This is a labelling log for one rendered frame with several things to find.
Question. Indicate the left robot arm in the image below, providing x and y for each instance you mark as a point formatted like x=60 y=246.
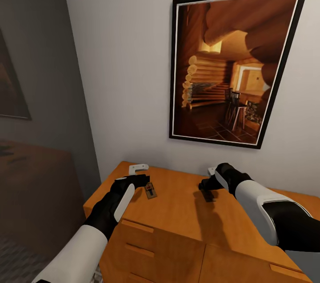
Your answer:
x=78 y=260

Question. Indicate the picture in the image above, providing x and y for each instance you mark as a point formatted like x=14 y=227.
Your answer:
x=227 y=63

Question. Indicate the cabinet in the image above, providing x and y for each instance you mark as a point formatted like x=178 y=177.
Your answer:
x=178 y=237

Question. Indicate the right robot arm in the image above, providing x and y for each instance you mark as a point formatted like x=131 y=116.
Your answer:
x=280 y=220

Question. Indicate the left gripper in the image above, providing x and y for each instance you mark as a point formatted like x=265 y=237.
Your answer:
x=141 y=180

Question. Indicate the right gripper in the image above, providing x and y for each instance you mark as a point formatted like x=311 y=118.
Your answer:
x=208 y=184

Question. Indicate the mousetrap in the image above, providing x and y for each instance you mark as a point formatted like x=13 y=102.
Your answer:
x=208 y=196
x=150 y=191

